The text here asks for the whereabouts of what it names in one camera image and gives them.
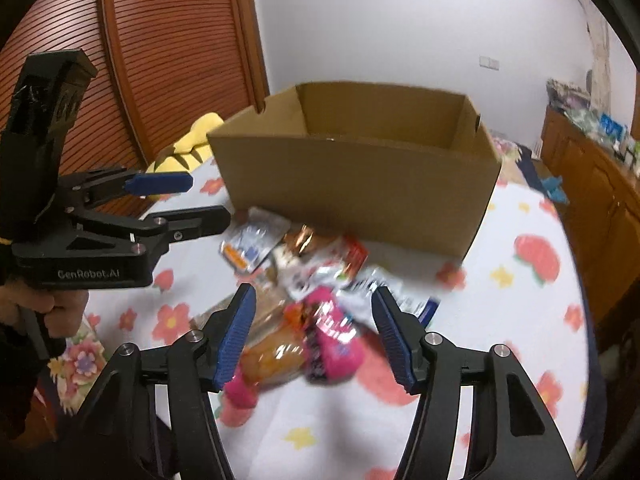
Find brown cracker bar pack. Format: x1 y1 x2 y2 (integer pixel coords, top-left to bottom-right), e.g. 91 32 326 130
192 278 292 356

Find orange chicken feet snack pack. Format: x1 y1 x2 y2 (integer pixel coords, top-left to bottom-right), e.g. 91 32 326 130
239 304 308 386

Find silver blue-print snack pouch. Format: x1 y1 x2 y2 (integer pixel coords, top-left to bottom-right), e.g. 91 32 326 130
220 207 292 274

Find pink snack packet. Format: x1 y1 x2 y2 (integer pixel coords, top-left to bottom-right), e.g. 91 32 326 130
223 286 367 411

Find copper foil snack packet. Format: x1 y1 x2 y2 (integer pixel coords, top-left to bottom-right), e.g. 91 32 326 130
283 224 333 258

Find white duck gizzard pouch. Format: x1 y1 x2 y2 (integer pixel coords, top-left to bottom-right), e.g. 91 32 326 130
335 266 440 333

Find person's left hand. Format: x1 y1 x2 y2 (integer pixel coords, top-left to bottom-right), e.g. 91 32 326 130
0 280 89 338

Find yellow Pikachu plush toy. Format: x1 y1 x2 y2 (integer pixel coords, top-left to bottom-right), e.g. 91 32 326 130
146 113 224 174

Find white floral strawberry bedsheet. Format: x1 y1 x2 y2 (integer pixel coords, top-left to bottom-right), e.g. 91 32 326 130
46 156 591 480

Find red white snack packet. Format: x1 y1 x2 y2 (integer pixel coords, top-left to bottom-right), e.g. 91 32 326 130
270 236 369 301

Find brown louvered wardrobe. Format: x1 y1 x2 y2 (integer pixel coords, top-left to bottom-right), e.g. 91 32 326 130
0 0 271 221

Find brown cardboard box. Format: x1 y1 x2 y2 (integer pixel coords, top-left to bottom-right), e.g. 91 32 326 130
208 81 501 259

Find wooden sideboard cabinet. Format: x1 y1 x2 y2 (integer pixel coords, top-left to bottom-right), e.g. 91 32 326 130
541 108 639 350

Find blue box on cabinet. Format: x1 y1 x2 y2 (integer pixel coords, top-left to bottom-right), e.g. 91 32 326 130
599 113 626 144

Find folded clothes pile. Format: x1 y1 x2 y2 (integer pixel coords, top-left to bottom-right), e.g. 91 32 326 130
546 78 591 112

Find beige curtain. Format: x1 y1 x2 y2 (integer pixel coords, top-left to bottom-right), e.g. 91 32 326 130
587 13 611 114

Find white wall switch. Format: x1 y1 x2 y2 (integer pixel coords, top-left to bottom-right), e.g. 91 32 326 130
478 56 500 70

